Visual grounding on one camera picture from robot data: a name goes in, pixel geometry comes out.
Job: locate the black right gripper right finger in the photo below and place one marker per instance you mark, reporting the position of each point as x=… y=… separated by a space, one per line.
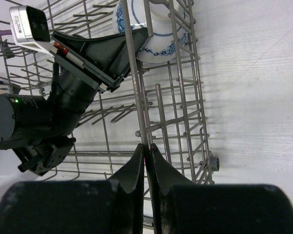
x=182 y=207

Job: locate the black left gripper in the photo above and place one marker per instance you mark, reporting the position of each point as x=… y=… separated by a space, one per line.
x=93 y=61

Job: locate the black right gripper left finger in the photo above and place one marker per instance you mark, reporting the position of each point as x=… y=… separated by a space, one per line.
x=111 y=206

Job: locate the white blue flower bowl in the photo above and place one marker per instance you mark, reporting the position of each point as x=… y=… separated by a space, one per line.
x=160 y=48

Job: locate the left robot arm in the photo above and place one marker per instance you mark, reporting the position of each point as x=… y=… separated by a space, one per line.
x=38 y=129

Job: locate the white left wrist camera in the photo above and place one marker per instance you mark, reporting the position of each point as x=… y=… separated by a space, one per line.
x=30 y=29

